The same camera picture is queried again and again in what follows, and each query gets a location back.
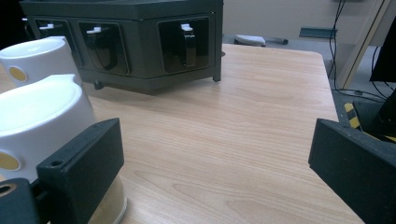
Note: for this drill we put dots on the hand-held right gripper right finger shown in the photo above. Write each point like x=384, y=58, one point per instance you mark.
x=358, y=168

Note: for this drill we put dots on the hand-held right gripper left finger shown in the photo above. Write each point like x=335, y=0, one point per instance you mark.
x=84, y=161

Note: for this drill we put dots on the dark grey seasoning rack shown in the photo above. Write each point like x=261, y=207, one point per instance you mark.
x=140, y=46

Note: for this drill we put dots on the black stand with striped base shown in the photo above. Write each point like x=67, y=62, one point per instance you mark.
x=367, y=115

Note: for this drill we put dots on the dark floor bar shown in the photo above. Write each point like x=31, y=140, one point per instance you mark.
x=277, y=40

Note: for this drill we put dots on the white floor object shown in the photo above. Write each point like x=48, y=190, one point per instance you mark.
x=249, y=39

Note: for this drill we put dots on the dark metal bracket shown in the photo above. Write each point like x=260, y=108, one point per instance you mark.
x=317, y=32

